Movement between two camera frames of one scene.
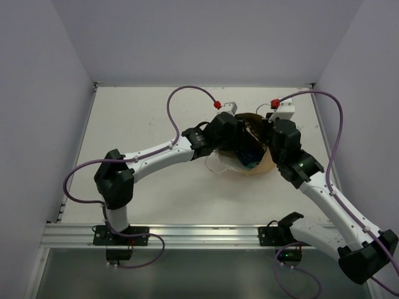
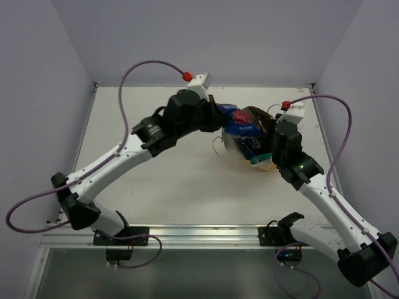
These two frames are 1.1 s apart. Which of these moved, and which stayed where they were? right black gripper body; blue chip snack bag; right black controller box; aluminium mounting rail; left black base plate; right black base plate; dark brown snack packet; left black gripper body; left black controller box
Moved: left black gripper body; dark brown snack packet; blue chip snack bag
Stayed: left black base plate; right black gripper body; aluminium mounting rail; right black controller box; left black controller box; right black base plate
